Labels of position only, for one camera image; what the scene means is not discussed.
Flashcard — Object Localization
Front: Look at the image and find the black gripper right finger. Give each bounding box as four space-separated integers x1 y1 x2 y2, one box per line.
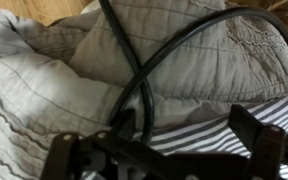
228 105 288 180

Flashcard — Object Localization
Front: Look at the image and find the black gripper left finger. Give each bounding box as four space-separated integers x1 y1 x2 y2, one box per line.
39 108 192 180

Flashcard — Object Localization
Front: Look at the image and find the black power cord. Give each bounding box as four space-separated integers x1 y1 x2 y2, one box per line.
98 0 288 146

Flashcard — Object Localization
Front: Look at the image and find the striped cloth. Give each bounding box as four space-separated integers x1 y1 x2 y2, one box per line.
132 91 288 180

